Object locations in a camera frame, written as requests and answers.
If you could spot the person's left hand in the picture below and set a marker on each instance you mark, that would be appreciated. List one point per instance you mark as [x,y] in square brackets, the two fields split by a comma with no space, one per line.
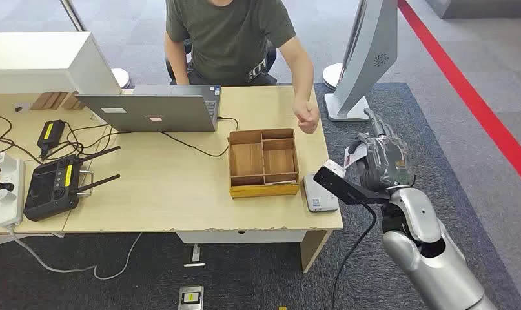
[307,115]

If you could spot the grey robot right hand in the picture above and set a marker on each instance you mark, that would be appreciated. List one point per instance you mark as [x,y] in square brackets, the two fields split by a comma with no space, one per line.
[386,164]

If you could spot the white ID card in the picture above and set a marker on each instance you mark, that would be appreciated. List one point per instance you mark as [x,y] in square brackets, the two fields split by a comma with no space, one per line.
[356,156]

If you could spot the wooden compartment tray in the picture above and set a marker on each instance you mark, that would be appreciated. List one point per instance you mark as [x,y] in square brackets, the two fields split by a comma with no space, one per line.
[247,160]

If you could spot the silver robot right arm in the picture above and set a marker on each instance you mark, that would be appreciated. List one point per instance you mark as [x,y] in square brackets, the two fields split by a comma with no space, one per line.
[427,256]

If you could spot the person's right forearm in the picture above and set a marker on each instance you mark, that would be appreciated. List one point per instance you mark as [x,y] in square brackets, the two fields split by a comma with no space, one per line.
[176,60]

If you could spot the person's left forearm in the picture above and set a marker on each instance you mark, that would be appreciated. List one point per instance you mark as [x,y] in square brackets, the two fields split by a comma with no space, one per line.
[298,68]

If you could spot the white key card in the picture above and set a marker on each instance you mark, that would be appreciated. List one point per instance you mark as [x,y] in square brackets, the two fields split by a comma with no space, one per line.
[283,182]

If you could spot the grey white card reader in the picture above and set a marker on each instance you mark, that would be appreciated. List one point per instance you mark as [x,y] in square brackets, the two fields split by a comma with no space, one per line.
[318,199]

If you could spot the person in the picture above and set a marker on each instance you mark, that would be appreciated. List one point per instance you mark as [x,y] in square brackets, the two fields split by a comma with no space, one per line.
[226,38]

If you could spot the white round stand base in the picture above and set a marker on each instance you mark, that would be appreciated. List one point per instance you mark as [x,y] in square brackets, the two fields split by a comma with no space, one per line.
[122,78]
[330,75]

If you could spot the dark grey carpet rug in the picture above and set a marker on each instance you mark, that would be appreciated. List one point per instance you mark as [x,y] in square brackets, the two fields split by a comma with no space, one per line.
[392,111]

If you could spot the grey kiosk display stand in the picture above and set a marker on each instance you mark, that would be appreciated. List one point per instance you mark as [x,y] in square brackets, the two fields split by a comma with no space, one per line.
[365,60]

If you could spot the white under-desk drawer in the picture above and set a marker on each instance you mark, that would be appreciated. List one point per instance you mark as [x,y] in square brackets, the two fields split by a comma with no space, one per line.
[243,236]

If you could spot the grey laptop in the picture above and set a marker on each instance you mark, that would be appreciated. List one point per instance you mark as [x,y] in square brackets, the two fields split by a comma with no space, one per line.
[157,111]

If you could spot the light wooden desk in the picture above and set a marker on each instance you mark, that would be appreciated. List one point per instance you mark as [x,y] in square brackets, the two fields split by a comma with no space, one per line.
[166,188]

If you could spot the white floor plug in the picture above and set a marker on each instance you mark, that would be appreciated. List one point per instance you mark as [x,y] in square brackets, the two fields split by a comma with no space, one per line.
[195,254]

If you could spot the grey platform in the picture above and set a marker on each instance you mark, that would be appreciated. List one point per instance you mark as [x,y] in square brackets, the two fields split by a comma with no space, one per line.
[478,8]

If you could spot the silver floor socket box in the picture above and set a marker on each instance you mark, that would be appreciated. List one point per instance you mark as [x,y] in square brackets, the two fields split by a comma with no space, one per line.
[191,298]

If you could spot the wooden block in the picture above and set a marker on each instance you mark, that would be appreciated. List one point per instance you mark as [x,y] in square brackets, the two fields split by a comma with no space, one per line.
[73,102]
[48,101]

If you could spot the metal pole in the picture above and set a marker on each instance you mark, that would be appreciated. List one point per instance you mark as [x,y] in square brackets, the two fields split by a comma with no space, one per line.
[74,15]

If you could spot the black power adapter yellow label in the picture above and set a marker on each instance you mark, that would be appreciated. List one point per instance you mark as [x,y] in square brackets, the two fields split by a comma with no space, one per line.
[50,133]

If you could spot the black remote controller with antennas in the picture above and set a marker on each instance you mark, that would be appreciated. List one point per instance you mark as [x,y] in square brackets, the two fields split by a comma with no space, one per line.
[50,188]

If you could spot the large white box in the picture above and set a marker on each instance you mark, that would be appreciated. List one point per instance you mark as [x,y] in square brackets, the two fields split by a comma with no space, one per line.
[37,60]

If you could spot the black plug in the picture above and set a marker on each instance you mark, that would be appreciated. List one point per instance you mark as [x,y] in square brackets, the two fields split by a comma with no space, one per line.
[5,186]

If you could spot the white power strip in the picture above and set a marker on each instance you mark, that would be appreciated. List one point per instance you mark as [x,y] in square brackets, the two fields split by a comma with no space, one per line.
[10,205]

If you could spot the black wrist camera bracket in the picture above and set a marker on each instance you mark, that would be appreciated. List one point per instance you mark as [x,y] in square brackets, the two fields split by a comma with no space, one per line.
[350,192]

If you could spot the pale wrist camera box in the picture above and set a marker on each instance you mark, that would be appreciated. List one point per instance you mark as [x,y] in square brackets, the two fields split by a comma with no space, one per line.
[333,167]

